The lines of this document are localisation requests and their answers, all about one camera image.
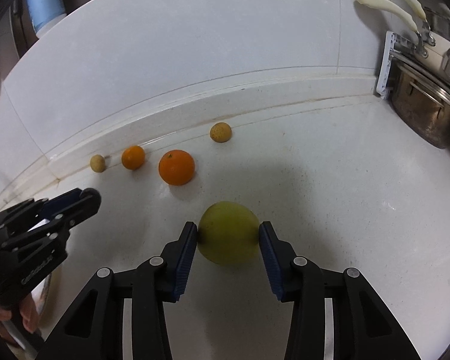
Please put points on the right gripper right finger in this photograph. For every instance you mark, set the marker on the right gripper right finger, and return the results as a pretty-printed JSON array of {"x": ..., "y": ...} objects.
[{"x": 363, "y": 326}]

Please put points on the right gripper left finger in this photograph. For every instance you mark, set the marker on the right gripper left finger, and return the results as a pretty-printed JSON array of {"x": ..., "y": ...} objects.
[{"x": 91, "y": 327}]

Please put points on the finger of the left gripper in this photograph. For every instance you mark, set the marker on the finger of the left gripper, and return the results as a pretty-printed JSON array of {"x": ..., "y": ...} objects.
[
  {"x": 76, "y": 204},
  {"x": 28, "y": 233}
]

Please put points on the tan longan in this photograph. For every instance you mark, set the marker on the tan longan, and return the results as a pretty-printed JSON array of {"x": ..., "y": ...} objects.
[
  {"x": 220, "y": 132},
  {"x": 97, "y": 163}
]

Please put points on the small orange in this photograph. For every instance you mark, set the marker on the small orange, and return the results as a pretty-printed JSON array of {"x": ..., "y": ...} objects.
[{"x": 133, "y": 157}]

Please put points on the large orange with stem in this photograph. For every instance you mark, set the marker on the large orange with stem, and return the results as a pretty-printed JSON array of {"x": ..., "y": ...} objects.
[{"x": 176, "y": 167}]

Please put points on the dark green round fruit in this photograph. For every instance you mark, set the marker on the dark green round fruit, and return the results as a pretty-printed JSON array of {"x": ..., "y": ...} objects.
[{"x": 228, "y": 234}]

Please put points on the blue white soap bottle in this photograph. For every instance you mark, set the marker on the blue white soap bottle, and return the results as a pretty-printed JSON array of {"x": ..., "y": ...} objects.
[{"x": 45, "y": 14}]

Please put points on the steel cooking pot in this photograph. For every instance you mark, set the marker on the steel cooking pot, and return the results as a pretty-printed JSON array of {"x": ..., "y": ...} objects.
[{"x": 422, "y": 101}]

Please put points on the white rack bracket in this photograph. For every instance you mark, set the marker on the white rack bracket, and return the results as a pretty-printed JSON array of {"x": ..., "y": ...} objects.
[{"x": 386, "y": 63}]

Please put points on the cream knife handle lower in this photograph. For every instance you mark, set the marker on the cream knife handle lower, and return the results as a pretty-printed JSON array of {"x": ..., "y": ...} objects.
[{"x": 391, "y": 7}]

